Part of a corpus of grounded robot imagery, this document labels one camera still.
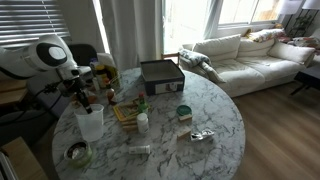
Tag dark jar yellow lid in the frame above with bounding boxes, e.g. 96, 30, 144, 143
95, 64, 110, 89

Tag sheer grey curtain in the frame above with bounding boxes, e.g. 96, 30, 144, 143
202, 0, 222, 40

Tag white lamp shade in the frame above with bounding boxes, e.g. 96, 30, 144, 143
277, 0, 303, 16

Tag yellow green card box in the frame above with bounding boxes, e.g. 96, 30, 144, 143
112, 101, 145, 123

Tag green glass bottle red cap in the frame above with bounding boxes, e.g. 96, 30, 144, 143
136, 91, 150, 115

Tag patterned pillow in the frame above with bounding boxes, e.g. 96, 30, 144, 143
247, 27, 287, 44

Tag white paper box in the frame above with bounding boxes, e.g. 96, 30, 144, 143
96, 52, 118, 72

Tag black coffee table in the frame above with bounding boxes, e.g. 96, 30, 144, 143
289, 64, 320, 98

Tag small wooden block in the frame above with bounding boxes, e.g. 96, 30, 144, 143
121, 121, 139, 128
177, 113, 194, 123
176, 126, 193, 141
121, 124, 139, 133
120, 117, 138, 125

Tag white pill bottle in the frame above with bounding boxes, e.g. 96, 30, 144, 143
136, 112, 151, 135

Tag grey white folded blanket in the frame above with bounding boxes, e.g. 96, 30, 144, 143
178, 48, 213, 68

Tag black chair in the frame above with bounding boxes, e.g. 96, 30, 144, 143
67, 43, 100, 68

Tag clear plastic measuring cup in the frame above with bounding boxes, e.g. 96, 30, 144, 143
73, 103, 106, 144

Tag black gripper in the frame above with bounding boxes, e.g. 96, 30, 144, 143
60, 76, 94, 115

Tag orange snack bag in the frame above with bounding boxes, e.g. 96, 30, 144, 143
71, 91, 98, 108

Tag white window blinds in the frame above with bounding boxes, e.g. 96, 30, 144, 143
0, 0, 72, 48

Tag white curtain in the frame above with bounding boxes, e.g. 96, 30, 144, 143
99, 0, 165, 72

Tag glass bowl with green rim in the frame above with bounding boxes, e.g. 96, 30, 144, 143
62, 139, 94, 168

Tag dark blue cardboard box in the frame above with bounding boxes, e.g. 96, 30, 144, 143
139, 59, 186, 97

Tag clear plastic storage container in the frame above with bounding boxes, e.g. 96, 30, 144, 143
87, 53, 123, 98

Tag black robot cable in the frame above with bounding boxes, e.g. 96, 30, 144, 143
19, 81, 73, 116

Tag green house plant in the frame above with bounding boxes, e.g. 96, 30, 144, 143
287, 14, 317, 38

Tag crumpled silver black wrapper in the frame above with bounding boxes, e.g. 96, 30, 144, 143
190, 128, 216, 143

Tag long white sofa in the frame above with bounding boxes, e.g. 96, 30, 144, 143
181, 33, 317, 99

